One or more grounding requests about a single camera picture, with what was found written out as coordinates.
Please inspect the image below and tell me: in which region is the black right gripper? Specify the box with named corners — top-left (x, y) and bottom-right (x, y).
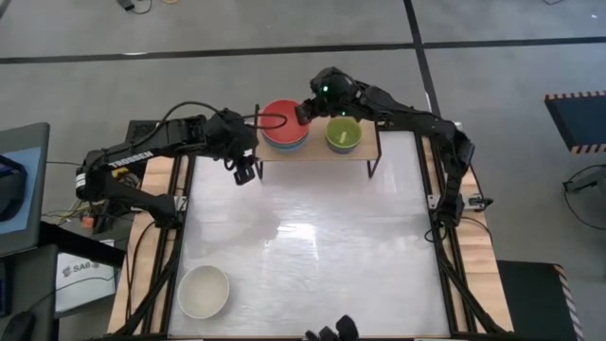
top-left (295, 93), bottom-right (348, 127)

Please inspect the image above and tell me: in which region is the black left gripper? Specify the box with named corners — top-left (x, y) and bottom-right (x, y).
top-left (222, 135), bottom-right (259, 187)

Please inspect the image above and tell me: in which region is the red bowl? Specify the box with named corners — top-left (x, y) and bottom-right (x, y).
top-left (258, 99), bottom-right (312, 146)

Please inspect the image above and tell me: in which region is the large blue bowl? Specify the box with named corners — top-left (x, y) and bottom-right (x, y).
top-left (261, 135), bottom-right (310, 153)

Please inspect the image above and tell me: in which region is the wooden shelf with black legs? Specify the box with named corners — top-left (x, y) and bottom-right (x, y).
top-left (253, 103), bottom-right (383, 182)

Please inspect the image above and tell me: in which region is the green bowl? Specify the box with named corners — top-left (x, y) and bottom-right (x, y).
top-left (324, 116), bottom-right (364, 153)

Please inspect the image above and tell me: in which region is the grey bowl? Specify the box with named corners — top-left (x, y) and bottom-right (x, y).
top-left (326, 139), bottom-right (364, 155)

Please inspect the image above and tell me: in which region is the white bowl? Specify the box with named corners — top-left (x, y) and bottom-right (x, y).
top-left (177, 264), bottom-right (231, 320)

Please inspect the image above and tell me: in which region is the black desk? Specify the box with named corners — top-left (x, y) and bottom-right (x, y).
top-left (0, 221), bottom-right (127, 341)

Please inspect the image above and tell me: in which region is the white printed paper sheet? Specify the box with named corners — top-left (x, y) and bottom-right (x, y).
top-left (55, 252), bottom-right (119, 316)

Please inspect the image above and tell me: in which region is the grey case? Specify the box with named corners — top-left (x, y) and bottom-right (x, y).
top-left (0, 121), bottom-right (51, 260)

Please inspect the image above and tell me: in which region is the black power adapter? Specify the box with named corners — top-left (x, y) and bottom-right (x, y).
top-left (116, 0), bottom-right (153, 14)

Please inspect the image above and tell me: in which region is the blue pad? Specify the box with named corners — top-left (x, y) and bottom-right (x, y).
top-left (0, 146), bottom-right (44, 236)

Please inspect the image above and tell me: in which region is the black computer mouse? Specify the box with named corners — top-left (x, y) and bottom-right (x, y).
top-left (0, 311), bottom-right (36, 341)

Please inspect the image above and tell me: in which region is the blue platform with hazard stripes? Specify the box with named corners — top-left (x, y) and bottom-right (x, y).
top-left (544, 90), bottom-right (606, 155)

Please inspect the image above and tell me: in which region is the black floor device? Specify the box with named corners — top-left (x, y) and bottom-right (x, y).
top-left (561, 165), bottom-right (606, 195)

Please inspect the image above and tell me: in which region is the black mat with hazard stripe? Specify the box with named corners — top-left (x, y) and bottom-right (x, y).
top-left (495, 259), bottom-right (586, 341)

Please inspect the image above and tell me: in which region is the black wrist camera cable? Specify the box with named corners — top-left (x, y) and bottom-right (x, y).
top-left (243, 112), bottom-right (289, 131)

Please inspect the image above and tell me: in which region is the black exterior camera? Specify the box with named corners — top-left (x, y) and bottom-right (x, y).
top-left (305, 314), bottom-right (360, 341)

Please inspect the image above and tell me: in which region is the black aluminium table frame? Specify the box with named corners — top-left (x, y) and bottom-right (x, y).
top-left (113, 120), bottom-right (510, 341)

